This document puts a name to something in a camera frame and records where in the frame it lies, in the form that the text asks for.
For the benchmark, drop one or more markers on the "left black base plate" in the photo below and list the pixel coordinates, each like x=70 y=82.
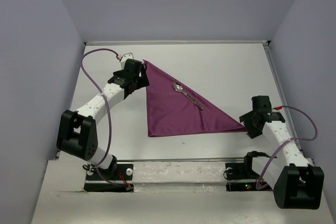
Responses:
x=119 y=182

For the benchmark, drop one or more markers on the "metal spoon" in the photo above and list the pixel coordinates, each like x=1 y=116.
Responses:
x=179 y=88

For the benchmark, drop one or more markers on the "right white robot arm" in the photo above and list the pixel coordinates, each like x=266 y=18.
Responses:
x=296 y=184

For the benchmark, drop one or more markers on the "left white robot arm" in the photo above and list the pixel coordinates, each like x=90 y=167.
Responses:
x=77 y=134

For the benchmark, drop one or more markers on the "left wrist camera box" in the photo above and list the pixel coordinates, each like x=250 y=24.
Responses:
x=123 y=58

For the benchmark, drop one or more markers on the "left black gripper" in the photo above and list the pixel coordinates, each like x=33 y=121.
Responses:
x=142 y=81

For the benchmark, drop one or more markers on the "purple cloth napkin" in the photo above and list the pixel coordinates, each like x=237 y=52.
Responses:
x=170 y=113

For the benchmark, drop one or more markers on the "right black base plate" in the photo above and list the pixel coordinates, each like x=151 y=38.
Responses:
x=244 y=175

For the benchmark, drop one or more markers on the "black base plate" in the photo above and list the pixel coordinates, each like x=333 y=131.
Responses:
x=244 y=175
x=119 y=182

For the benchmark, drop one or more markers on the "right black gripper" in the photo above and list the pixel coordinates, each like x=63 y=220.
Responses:
x=252 y=132

